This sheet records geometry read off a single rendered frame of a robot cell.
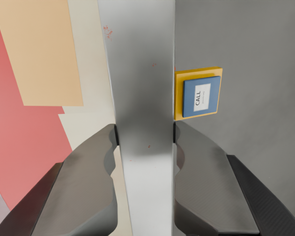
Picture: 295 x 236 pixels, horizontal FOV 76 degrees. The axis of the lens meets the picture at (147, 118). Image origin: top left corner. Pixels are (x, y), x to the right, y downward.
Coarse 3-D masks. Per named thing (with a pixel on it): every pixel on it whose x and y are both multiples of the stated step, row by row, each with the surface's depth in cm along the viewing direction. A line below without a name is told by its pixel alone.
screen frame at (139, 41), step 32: (128, 0) 9; (160, 0) 9; (128, 32) 10; (160, 32) 10; (128, 64) 10; (160, 64) 10; (128, 96) 11; (160, 96) 11; (128, 128) 12; (160, 128) 12; (128, 160) 14; (160, 160) 14; (128, 192) 15; (160, 192) 15; (160, 224) 17
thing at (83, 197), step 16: (112, 128) 12; (80, 144) 11; (96, 144) 11; (112, 144) 12; (64, 160) 10; (80, 160) 9; (96, 160) 9; (112, 160) 11; (64, 176) 9; (80, 176) 8; (96, 176) 8; (64, 192) 8; (80, 192) 8; (96, 192) 8; (112, 192) 8; (48, 208) 7; (64, 208) 7; (80, 208) 7; (96, 208) 7; (112, 208) 7; (48, 224) 7; (64, 224) 6; (80, 224) 6; (96, 224) 7; (112, 224) 8
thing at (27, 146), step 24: (0, 120) 16; (24, 120) 16; (48, 120) 16; (0, 144) 17; (24, 144) 17; (48, 144) 17; (0, 168) 18; (24, 168) 18; (48, 168) 18; (0, 192) 20; (24, 192) 20; (0, 216) 22
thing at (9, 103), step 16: (0, 32) 13; (0, 48) 13; (0, 64) 14; (0, 80) 14; (0, 96) 15; (16, 96) 15; (0, 112) 16; (16, 112) 16; (32, 112) 16; (48, 112) 16; (64, 112) 16
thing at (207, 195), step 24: (192, 144) 10; (216, 144) 10; (192, 168) 9; (216, 168) 8; (192, 192) 7; (216, 192) 7; (240, 192) 7; (192, 216) 7; (216, 216) 6; (240, 216) 6
